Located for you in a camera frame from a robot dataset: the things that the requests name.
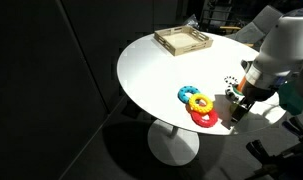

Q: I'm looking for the grey chair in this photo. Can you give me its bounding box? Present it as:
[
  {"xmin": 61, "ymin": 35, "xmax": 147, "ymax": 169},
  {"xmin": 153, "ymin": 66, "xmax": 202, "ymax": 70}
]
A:
[{"xmin": 220, "ymin": 4, "xmax": 284, "ymax": 48}]

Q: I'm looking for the black equipment stand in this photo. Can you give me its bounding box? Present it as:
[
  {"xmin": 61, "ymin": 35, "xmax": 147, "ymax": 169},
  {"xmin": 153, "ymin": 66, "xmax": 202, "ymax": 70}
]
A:
[{"xmin": 245, "ymin": 116, "xmax": 303, "ymax": 180}]

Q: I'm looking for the wooden tray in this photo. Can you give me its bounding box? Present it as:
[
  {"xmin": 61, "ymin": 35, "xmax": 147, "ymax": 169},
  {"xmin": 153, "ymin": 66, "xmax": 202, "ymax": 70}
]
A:
[{"xmin": 153, "ymin": 25, "xmax": 214, "ymax": 57}]

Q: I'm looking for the red studded ring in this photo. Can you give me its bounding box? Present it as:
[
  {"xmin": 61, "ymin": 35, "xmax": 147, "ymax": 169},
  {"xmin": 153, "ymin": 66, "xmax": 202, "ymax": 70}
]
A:
[{"xmin": 185, "ymin": 103, "xmax": 219, "ymax": 129}]

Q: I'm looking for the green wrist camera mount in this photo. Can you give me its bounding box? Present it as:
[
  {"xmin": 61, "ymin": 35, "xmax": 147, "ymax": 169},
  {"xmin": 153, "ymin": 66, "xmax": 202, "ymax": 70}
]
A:
[{"xmin": 277, "ymin": 80, "xmax": 303, "ymax": 116}]

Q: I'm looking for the white table pedestal base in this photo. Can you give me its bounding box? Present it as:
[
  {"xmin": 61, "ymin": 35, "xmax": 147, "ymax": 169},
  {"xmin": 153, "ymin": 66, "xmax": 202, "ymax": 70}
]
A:
[{"xmin": 147, "ymin": 119, "xmax": 201, "ymax": 167}]

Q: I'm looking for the blue studded ring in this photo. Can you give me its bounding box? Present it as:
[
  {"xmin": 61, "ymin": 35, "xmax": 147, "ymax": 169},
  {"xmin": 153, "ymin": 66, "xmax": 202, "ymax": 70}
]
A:
[{"xmin": 177, "ymin": 85, "xmax": 201, "ymax": 105}]

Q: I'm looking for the yellow studded ring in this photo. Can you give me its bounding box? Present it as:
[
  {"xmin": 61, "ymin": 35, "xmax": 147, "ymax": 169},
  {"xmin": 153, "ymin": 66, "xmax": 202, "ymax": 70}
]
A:
[{"xmin": 188, "ymin": 93, "xmax": 214, "ymax": 115}]

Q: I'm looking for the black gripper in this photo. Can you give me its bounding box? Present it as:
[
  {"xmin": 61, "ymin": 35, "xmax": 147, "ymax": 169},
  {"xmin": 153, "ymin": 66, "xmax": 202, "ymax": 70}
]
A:
[{"xmin": 230, "ymin": 79, "xmax": 279, "ymax": 123}]

